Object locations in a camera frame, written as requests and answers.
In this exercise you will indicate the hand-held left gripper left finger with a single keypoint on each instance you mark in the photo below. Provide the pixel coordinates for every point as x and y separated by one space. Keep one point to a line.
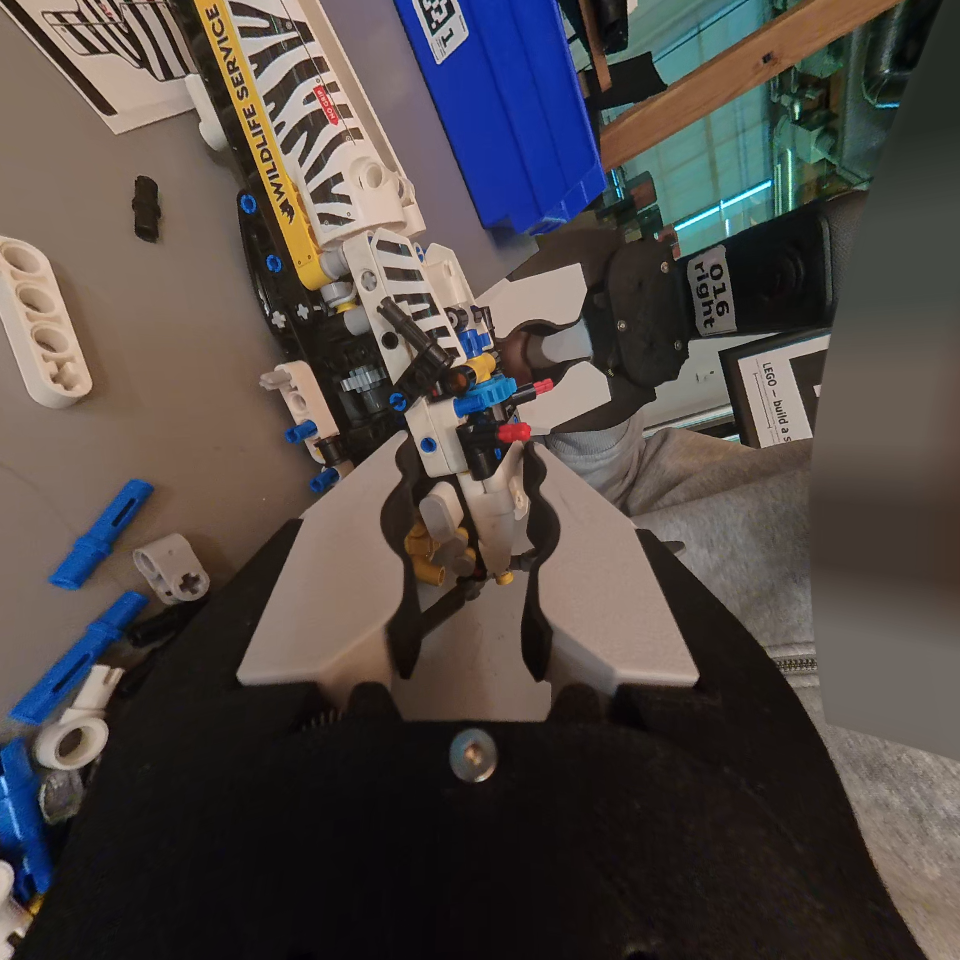
315 600

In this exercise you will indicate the person's right hand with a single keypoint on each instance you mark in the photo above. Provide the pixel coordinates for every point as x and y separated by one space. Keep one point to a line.
607 420

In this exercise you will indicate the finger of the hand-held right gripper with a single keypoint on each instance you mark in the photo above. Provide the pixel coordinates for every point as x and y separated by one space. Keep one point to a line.
547 296
577 390

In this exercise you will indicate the black lego pin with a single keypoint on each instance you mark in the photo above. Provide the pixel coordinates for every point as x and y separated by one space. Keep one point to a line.
146 206

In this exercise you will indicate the zebra sticker sheet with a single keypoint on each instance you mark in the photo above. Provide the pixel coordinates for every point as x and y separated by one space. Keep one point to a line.
142 97

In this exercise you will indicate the pile of loose lego pieces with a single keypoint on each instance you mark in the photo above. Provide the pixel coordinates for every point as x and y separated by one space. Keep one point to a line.
101 532

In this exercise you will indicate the zebra striped lego helicopter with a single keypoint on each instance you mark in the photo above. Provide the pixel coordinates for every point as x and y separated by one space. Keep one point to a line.
330 150

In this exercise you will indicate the wooden beam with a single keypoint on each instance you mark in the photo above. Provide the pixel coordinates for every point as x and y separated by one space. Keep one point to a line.
750 75

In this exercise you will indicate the white angled lego beam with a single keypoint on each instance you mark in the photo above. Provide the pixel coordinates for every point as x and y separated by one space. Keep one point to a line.
41 322

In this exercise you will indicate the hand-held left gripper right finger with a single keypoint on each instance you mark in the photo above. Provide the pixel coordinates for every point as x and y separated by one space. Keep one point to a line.
615 600

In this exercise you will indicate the blue plastic bin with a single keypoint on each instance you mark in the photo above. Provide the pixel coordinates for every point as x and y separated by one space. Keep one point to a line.
510 112

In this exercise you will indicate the black framed sign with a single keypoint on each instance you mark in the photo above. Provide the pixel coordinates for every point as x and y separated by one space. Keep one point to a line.
772 397

